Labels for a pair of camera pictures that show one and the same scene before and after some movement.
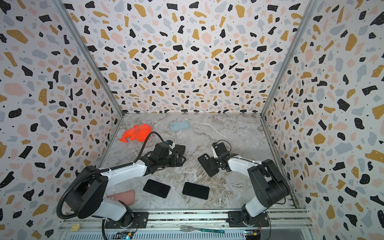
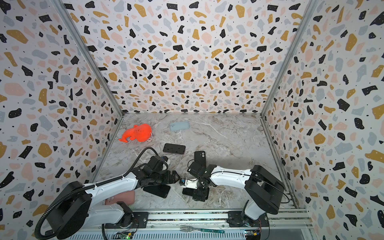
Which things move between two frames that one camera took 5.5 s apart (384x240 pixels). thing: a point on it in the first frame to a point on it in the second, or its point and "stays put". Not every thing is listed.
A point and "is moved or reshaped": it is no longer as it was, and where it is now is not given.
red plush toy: [138, 134] stays put
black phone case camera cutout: [209, 164] is moved or reshaped
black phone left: [157, 188] stays put
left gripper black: [179, 163] to [167, 179]
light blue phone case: [179, 125] stays put
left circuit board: [127, 235] stays put
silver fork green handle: [187, 229] stays put
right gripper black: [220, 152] to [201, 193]
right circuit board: [253, 234] stays put
